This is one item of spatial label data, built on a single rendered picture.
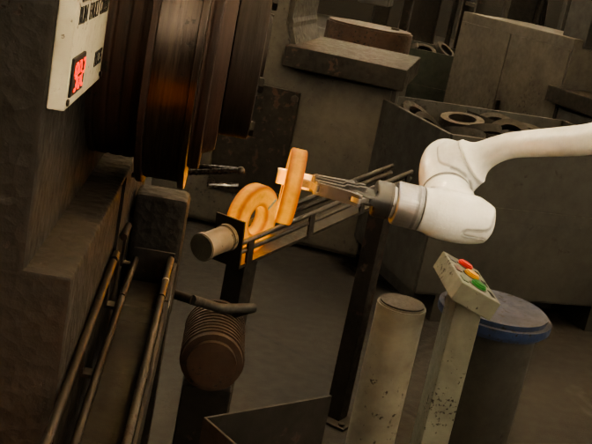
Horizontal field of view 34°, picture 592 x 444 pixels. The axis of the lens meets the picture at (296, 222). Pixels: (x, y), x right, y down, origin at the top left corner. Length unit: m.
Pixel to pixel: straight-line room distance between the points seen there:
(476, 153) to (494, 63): 3.82
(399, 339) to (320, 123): 2.03
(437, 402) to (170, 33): 1.41
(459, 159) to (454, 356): 0.59
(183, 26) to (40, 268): 0.39
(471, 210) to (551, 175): 1.92
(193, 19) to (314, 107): 2.92
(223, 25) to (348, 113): 2.85
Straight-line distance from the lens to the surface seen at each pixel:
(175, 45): 1.34
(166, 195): 1.83
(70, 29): 1.10
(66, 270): 1.18
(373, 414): 2.42
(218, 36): 1.37
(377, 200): 1.93
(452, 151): 2.07
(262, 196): 2.10
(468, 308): 2.32
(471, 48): 6.09
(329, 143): 4.24
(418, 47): 7.46
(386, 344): 2.35
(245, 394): 2.94
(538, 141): 2.00
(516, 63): 5.70
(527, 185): 3.83
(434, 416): 2.50
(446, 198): 1.95
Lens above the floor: 1.28
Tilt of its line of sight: 15 degrees down
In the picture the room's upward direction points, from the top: 11 degrees clockwise
